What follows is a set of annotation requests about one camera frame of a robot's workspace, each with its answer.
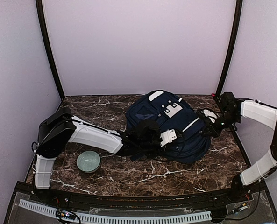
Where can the left black frame post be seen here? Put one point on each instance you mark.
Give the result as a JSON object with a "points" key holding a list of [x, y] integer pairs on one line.
{"points": [[47, 46]]}

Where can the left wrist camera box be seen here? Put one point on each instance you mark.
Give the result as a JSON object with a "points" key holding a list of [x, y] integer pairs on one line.
{"points": [[147, 130]]}

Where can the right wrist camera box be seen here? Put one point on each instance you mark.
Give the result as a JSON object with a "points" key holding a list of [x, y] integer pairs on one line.
{"points": [[227, 101]]}

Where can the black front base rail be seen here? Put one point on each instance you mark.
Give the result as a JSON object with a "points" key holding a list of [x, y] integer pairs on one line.
{"points": [[71, 200]]}

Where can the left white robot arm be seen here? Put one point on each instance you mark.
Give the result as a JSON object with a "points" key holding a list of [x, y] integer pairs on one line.
{"points": [[62, 127]]}

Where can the near celadon green bowl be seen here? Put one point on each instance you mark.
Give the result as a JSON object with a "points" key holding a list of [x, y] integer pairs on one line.
{"points": [[88, 161]]}

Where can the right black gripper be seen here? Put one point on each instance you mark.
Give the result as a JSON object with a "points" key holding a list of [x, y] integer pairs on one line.
{"points": [[215, 131]]}

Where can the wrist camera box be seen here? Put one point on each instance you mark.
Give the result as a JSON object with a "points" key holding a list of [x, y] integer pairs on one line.
{"points": [[227, 101], [147, 130]]}

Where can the right black frame post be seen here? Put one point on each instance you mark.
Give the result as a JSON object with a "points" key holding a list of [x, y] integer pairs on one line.
{"points": [[231, 45]]}

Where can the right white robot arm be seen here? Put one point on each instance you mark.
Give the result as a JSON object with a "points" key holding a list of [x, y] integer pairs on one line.
{"points": [[259, 135]]}

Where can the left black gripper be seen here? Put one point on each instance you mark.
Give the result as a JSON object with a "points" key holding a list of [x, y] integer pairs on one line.
{"points": [[158, 152]]}

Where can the black frame post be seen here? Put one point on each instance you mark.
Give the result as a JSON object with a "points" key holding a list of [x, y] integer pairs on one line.
{"points": [[47, 46], [231, 45]]}

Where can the navy blue student backpack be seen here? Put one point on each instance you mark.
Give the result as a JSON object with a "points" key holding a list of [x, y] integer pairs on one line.
{"points": [[170, 111]]}

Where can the white slotted cable duct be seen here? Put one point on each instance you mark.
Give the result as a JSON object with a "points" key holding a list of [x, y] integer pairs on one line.
{"points": [[116, 218]]}

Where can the small green circuit board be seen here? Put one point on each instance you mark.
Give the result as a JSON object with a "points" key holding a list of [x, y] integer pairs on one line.
{"points": [[65, 215]]}

